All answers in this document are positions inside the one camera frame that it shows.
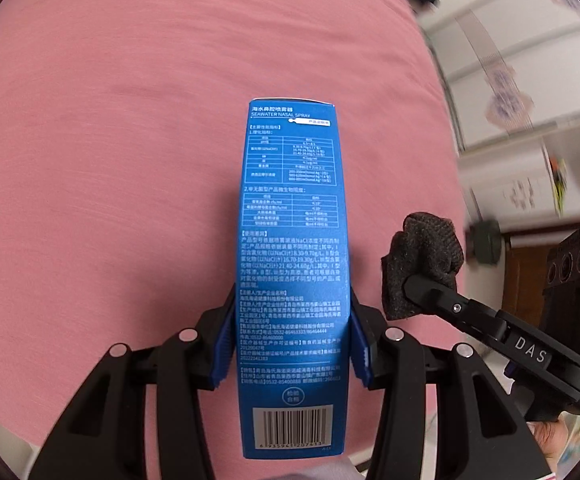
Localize green and yellow toys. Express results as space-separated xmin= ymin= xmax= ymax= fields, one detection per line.
xmin=544 ymin=149 xmax=572 ymax=217

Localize floral glass sliding door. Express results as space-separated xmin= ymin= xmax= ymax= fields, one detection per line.
xmin=427 ymin=0 xmax=580 ymax=163

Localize white cabinet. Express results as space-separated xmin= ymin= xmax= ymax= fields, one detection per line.
xmin=461 ymin=144 xmax=580 ymax=232

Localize dark grey sock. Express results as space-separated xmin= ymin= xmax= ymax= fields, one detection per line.
xmin=381 ymin=212 xmax=469 ymax=322

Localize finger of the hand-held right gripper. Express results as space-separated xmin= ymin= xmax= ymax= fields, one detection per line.
xmin=402 ymin=273 xmax=512 ymax=356

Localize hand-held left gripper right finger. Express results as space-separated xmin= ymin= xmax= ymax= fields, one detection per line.
xmin=351 ymin=290 xmax=541 ymax=480

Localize blue cardboard box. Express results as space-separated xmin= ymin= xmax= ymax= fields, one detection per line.
xmin=236 ymin=97 xmax=355 ymax=461

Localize green round stool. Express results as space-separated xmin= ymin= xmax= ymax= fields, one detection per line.
xmin=469 ymin=219 xmax=502 ymax=267

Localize pink bed sheet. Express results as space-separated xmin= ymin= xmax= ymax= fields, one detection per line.
xmin=0 ymin=0 xmax=513 ymax=461

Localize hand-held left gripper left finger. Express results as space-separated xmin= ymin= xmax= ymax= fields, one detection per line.
xmin=42 ymin=285 xmax=237 ymax=480

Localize brown wooden door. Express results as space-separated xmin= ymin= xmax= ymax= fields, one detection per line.
xmin=500 ymin=229 xmax=573 ymax=281

